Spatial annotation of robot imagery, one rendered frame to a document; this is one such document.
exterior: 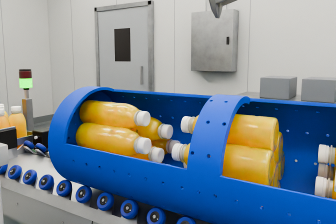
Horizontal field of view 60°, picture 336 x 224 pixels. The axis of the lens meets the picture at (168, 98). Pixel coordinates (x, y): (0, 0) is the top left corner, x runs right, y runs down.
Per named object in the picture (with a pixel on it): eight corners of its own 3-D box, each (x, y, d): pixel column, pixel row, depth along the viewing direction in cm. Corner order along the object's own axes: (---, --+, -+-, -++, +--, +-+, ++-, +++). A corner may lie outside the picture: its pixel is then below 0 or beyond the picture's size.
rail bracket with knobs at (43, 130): (39, 156, 125) (38, 133, 124) (29, 153, 129) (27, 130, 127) (58, 150, 134) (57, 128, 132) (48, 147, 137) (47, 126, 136)
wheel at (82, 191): (81, 181, 77) (86, 183, 79) (70, 196, 76) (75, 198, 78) (91, 189, 75) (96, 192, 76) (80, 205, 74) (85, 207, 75)
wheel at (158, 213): (152, 202, 66) (156, 204, 68) (141, 219, 65) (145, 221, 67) (167, 213, 63) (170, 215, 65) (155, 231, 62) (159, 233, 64)
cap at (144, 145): (133, 149, 69) (139, 150, 68) (138, 134, 70) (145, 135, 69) (141, 155, 72) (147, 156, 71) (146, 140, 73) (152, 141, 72)
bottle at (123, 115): (75, 111, 81) (128, 117, 71) (90, 95, 85) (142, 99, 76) (86, 129, 85) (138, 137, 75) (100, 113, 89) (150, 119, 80)
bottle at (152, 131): (118, 109, 91) (169, 115, 82) (119, 131, 93) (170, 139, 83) (102, 115, 85) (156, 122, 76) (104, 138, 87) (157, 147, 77)
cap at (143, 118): (133, 117, 73) (139, 118, 73) (140, 107, 76) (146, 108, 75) (138, 128, 76) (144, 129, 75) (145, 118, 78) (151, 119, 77)
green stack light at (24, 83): (24, 88, 154) (23, 79, 153) (17, 87, 157) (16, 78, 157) (35, 87, 159) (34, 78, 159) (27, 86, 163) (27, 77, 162)
